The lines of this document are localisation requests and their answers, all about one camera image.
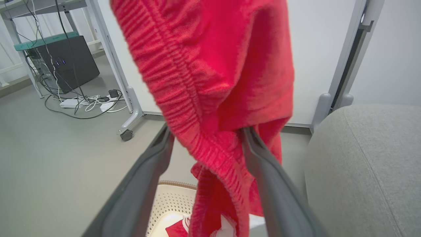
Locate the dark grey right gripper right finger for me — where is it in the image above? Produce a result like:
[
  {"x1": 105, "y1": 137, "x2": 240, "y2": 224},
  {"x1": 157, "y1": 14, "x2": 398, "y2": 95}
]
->
[{"x1": 241, "y1": 126, "x2": 329, "y2": 237}]

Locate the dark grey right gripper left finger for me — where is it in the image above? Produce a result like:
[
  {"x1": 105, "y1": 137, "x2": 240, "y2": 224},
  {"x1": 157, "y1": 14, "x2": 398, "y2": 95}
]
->
[{"x1": 82, "y1": 123, "x2": 175, "y2": 237}]

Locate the red and white jersey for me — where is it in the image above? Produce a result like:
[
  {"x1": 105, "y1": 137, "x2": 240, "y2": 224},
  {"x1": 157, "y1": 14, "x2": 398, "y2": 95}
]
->
[{"x1": 165, "y1": 214, "x2": 237, "y2": 237}]

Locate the red knit garment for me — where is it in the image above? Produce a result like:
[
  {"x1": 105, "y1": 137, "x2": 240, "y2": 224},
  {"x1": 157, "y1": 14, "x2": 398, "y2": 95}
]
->
[{"x1": 110, "y1": 0, "x2": 295, "y2": 237}]

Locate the cream perforated laundry basket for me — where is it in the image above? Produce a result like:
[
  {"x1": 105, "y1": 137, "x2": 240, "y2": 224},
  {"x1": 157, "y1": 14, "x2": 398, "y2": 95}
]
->
[{"x1": 146, "y1": 180, "x2": 266, "y2": 237}]

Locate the grey fabric sofa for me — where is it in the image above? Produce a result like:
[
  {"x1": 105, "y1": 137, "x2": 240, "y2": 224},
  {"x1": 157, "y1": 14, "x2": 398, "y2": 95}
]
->
[{"x1": 304, "y1": 105, "x2": 421, "y2": 237}]

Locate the black computer tower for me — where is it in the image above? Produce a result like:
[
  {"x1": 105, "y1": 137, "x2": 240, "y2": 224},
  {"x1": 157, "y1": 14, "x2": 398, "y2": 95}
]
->
[{"x1": 28, "y1": 36, "x2": 100, "y2": 94}]

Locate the white rolling partition board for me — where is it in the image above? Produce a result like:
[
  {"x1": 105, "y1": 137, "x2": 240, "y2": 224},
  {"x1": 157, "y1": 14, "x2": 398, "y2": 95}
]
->
[{"x1": 86, "y1": 0, "x2": 367, "y2": 142}]

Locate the teal shelf board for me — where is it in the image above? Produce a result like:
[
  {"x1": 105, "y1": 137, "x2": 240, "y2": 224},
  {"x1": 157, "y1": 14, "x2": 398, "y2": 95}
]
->
[{"x1": 14, "y1": 32, "x2": 79, "y2": 51}]

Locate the grey framed partition panel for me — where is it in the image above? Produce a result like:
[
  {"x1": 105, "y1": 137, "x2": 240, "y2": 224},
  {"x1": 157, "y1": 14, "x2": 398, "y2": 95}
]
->
[{"x1": 332, "y1": 0, "x2": 421, "y2": 110}]

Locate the grey table leg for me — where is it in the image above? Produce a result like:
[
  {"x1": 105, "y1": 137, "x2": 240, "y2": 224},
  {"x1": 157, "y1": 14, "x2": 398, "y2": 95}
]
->
[{"x1": 0, "y1": 0, "x2": 96, "y2": 99}]

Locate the white floor cable bundle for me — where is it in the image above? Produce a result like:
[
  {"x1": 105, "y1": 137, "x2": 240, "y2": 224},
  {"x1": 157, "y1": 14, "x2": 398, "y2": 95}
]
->
[{"x1": 78, "y1": 94, "x2": 129, "y2": 113}]

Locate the black floor cable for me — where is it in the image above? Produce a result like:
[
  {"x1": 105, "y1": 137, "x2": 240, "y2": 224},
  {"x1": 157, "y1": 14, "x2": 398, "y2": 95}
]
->
[{"x1": 44, "y1": 94, "x2": 123, "y2": 120}]

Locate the black hanging cable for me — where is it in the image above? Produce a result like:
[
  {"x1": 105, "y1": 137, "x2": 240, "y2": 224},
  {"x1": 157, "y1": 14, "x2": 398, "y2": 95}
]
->
[{"x1": 54, "y1": 0, "x2": 88, "y2": 100}]

